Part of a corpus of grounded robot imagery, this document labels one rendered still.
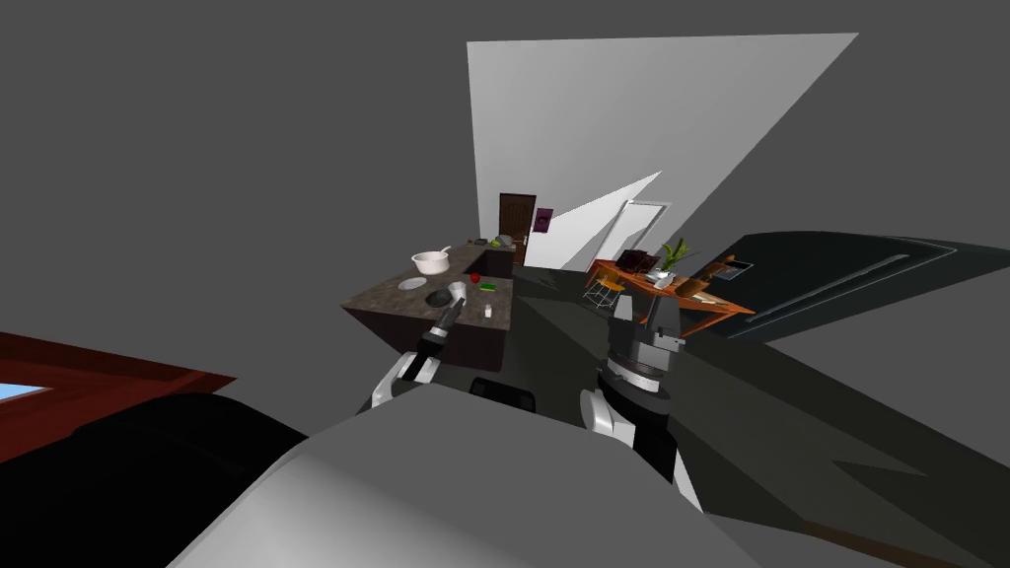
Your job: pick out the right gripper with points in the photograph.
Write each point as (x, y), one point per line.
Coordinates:
(643, 338)

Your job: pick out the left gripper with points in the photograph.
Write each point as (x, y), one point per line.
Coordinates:
(451, 315)

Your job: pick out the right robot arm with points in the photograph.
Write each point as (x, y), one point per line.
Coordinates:
(631, 394)

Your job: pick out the black bowl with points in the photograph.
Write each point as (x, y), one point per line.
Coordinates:
(438, 298)

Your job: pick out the white mug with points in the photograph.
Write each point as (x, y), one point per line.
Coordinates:
(457, 290)

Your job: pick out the white plate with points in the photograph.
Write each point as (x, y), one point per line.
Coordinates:
(412, 284)

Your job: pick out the orange wooden table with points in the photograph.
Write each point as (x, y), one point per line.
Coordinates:
(714, 304)

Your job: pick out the white door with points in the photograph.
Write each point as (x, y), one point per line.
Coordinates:
(635, 233)

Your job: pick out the brown wooden door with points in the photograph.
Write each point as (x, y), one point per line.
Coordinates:
(517, 217)

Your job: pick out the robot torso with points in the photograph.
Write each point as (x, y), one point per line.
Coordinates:
(473, 489)

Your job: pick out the red-brown wooden furniture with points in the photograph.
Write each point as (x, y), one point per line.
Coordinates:
(110, 379)

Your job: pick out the purple wall picture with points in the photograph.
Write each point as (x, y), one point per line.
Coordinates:
(543, 220)

